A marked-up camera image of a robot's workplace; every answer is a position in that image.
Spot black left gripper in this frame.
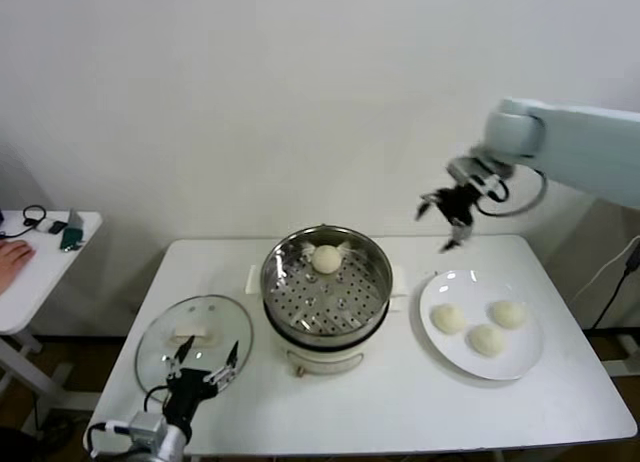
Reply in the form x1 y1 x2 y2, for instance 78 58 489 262
163 334 240 434

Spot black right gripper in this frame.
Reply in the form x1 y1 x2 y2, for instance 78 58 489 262
416 185 484 254

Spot round glass lid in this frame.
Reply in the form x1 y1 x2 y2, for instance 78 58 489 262
135 294 255 397

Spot white steamed baozi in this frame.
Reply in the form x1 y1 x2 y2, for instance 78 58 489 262
467 324 507 358
431 304 468 334
488 300 529 329
312 244 343 274

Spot stainless steel steamer basket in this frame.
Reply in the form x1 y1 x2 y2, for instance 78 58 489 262
247 225 410 347

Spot bare person hand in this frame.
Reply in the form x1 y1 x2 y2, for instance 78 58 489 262
0 240 39 296

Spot white electric cooker base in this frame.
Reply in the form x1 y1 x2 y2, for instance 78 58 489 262
264 296 404 381

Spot white round plate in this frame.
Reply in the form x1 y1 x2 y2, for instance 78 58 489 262
418 270 545 382

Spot white side table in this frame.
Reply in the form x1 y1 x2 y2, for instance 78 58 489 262
0 210 105 413

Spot green handheld tool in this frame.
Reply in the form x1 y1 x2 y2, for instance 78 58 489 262
59 207 87 254

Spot cream shelf unit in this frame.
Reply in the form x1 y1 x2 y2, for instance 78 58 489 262
617 206 640 243

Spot white stand foot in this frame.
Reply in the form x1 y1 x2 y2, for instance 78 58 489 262
602 331 640 378

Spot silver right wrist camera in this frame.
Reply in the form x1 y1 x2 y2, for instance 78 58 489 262
446 154 511 203

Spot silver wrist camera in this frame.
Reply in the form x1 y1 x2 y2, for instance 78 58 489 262
128 412 169 451
446 154 511 203

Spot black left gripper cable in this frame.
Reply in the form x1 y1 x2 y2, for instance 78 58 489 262
143 385 171 414

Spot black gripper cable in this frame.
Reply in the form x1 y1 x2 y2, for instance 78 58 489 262
477 169 549 217
143 385 171 414

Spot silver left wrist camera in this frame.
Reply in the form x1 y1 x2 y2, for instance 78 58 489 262
128 412 169 451

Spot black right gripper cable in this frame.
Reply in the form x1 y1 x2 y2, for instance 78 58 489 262
477 169 549 217

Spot camera cable with white plug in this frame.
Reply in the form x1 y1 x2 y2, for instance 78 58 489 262
82 419 132 458

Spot white power cable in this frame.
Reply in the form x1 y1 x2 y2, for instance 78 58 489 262
569 233 640 306

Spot black floor cables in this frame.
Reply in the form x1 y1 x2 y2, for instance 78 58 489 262
29 394 94 448

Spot thin black looped cable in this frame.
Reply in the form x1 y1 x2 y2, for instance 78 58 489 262
0 205 50 241

